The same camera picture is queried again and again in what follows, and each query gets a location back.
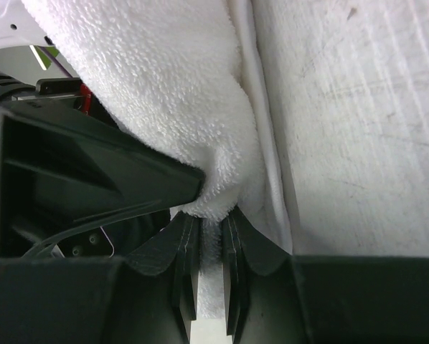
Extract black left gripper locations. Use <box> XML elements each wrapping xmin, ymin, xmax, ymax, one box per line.
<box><xmin>0</xmin><ymin>72</ymin><xmax>204</xmax><ymax>257</ymax></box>

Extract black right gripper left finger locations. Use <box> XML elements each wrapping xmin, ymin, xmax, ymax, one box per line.
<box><xmin>0</xmin><ymin>213</ymin><xmax>201</xmax><ymax>343</ymax></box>

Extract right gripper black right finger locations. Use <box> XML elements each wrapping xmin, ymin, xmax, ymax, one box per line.
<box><xmin>222</xmin><ymin>209</ymin><xmax>429</xmax><ymax>343</ymax></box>

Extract white towel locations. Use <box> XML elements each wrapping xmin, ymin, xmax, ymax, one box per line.
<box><xmin>24</xmin><ymin>1</ymin><xmax>292</xmax><ymax>319</ymax></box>

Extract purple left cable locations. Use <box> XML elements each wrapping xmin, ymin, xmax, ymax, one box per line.
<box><xmin>42</xmin><ymin>46</ymin><xmax>72</xmax><ymax>80</ymax></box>

